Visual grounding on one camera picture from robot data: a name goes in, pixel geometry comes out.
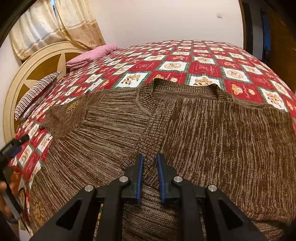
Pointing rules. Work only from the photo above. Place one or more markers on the striped pillow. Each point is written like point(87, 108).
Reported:
point(34, 92)

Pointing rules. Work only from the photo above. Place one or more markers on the cream round headboard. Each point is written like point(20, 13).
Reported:
point(47, 60)

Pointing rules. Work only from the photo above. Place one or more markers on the beige patterned curtain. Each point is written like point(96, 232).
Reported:
point(48, 22)

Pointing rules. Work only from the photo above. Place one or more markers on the red patchwork bear bedspread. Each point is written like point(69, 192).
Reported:
point(194, 63)

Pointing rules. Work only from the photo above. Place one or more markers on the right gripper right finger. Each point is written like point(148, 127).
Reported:
point(204, 213)

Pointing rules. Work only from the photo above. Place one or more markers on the pink folded blanket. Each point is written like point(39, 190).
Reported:
point(90, 56)

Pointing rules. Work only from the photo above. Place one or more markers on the person's left hand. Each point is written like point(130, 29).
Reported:
point(10, 200)

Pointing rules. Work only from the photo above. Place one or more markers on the brown wooden door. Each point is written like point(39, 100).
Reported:
point(282, 50)

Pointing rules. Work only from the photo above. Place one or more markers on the brown knitted sweater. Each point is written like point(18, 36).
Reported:
point(209, 136)

